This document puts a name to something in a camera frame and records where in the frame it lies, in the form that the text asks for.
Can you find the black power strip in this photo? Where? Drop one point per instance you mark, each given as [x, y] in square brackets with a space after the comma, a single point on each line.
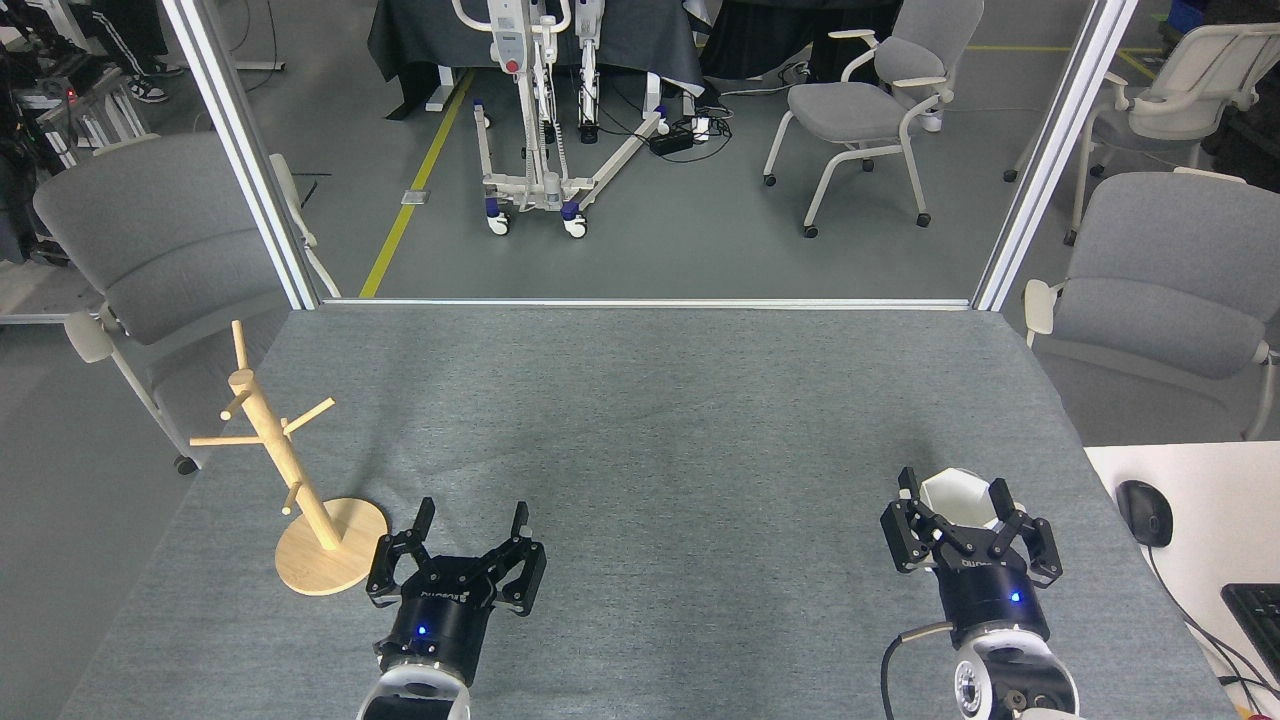
[672, 140]

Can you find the white chair with slatted back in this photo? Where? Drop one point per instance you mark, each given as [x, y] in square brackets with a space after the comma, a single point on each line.
[1170, 95]

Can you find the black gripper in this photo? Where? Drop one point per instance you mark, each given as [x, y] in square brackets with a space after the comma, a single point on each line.
[990, 600]
[440, 620]

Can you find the black keyboard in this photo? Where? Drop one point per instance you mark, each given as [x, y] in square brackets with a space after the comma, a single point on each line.
[1258, 620]

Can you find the black cloth covered table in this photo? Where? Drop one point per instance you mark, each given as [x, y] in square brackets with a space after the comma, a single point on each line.
[620, 30]

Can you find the silver frame post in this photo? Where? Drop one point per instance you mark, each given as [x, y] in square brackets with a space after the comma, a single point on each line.
[1050, 150]
[240, 150]

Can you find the white stand on wheels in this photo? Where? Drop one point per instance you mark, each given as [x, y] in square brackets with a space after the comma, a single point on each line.
[540, 110]

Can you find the white hexagonal cup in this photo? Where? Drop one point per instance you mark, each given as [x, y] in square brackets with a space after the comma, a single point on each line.
[955, 495]

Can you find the wooden cup rack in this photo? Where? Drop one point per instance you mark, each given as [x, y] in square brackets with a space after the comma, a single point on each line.
[325, 545]

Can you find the silver frame crossbar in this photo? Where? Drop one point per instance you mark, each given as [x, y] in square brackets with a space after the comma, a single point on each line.
[650, 303]

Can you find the person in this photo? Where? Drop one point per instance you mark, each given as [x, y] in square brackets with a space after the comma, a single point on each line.
[135, 45]

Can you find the grey chair with white frame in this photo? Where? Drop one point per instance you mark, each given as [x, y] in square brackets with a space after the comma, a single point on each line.
[1170, 290]
[165, 250]
[880, 95]

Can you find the white desk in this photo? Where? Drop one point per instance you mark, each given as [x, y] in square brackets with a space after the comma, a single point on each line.
[1200, 560]

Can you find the metal equipment cart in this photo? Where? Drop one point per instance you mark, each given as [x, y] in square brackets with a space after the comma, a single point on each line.
[60, 105]

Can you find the black computer mouse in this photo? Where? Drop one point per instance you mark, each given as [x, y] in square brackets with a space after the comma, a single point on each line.
[1145, 512]

